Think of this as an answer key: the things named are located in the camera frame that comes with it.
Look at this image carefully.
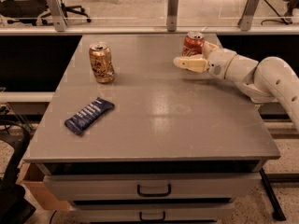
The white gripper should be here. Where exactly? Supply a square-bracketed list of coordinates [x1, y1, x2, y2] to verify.
[174, 41, 236, 79]

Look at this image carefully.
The red coke can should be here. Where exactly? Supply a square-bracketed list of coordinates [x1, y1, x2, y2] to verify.
[182, 31, 205, 56]

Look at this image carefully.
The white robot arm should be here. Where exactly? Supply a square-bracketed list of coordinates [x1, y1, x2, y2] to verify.
[174, 42, 299, 131]

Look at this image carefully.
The gold soda can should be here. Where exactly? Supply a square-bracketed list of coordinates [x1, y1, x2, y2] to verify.
[89, 42, 115, 83]

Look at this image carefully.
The grey drawer cabinet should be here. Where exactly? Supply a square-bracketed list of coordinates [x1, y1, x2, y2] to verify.
[22, 33, 281, 224]

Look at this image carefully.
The blue snack bar wrapper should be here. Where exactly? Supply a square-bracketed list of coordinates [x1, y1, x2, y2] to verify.
[64, 97, 114, 135]

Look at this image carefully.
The upper grey drawer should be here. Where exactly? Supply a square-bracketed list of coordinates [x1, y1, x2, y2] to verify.
[44, 173, 260, 202]

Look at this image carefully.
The grey drawer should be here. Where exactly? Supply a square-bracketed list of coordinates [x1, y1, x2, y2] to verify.
[71, 203, 235, 223]
[44, 173, 260, 202]

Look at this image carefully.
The lower grey drawer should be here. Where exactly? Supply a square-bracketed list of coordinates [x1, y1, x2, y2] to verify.
[71, 203, 235, 223]

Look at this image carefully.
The black table leg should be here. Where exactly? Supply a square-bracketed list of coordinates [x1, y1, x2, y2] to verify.
[259, 169, 286, 221]

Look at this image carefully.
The black office chair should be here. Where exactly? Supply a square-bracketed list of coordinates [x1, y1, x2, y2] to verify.
[0, 0, 91, 26]

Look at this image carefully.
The cardboard box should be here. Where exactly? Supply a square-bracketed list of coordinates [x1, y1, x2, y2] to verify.
[18, 162, 70, 211]

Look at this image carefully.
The black chair at left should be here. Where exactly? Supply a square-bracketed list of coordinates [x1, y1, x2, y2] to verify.
[0, 120, 36, 224]

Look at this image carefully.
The right metal glass bracket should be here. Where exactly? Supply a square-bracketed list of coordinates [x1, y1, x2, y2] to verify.
[237, 0, 260, 31]

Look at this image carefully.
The metal glass bracket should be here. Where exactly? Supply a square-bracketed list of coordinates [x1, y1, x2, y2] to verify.
[166, 0, 178, 32]
[46, 0, 67, 32]
[237, 0, 260, 31]

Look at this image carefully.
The middle metal glass bracket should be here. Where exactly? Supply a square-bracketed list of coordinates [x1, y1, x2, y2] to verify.
[166, 0, 178, 32]

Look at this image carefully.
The black floor cable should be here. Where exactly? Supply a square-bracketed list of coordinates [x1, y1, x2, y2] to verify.
[260, 0, 293, 26]

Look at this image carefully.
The left metal glass bracket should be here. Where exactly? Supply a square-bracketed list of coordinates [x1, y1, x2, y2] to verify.
[46, 0, 67, 32]

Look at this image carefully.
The black upper drawer handle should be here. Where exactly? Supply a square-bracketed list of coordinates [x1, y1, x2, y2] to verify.
[136, 184, 172, 198]

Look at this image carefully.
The black drawer handle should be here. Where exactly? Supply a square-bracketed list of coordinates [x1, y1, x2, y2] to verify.
[136, 184, 172, 198]
[138, 212, 166, 222]

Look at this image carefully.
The black lower drawer handle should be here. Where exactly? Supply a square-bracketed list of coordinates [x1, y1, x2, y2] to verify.
[138, 212, 166, 222]

